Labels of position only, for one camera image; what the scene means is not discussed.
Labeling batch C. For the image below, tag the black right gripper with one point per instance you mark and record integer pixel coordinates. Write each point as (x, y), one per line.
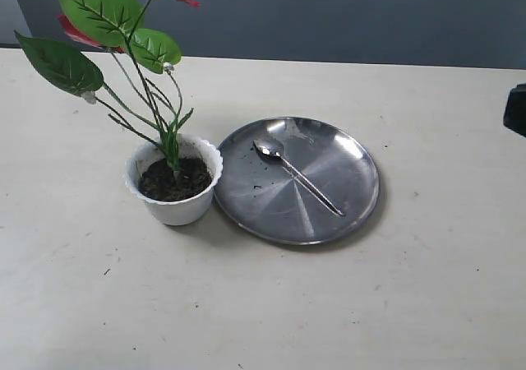
(515, 110)

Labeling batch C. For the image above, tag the stainless steel spork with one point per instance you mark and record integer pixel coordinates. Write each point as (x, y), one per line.
(275, 149)

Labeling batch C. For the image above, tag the artificial red anthurium plant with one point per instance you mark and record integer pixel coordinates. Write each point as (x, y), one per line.
(115, 26)

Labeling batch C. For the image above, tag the white scalloped flower pot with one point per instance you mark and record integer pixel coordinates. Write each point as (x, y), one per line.
(175, 213)

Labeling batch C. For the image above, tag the dark soil in pot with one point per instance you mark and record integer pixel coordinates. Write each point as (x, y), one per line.
(159, 182)

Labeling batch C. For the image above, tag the round stainless steel plate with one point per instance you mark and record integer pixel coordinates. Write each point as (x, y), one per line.
(260, 195)

